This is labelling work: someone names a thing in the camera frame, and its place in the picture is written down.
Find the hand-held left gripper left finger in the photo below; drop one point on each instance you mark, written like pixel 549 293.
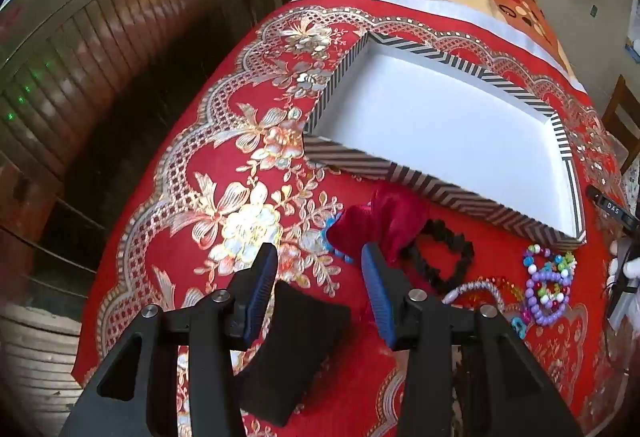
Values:
pixel 262 282

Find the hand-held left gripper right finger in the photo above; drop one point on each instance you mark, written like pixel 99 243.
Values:
pixel 375 287

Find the black fabric hair bow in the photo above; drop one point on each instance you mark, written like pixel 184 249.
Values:
pixel 300 342

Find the red velvet hair bow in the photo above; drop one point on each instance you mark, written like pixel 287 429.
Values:
pixel 390 217

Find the striped cardboard tray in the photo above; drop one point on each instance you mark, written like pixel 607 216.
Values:
pixel 440 127

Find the person's right hand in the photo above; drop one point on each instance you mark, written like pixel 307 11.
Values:
pixel 631 262

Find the wooden chair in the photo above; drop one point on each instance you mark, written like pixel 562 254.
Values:
pixel 617 112

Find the red floral tablecloth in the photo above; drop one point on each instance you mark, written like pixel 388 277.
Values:
pixel 200 167

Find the woven basket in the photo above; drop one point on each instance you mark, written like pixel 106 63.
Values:
pixel 35 352

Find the wooden panelled cabinet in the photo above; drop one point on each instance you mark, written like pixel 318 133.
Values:
pixel 125 42

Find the wall poster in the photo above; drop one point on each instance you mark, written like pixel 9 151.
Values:
pixel 634 42

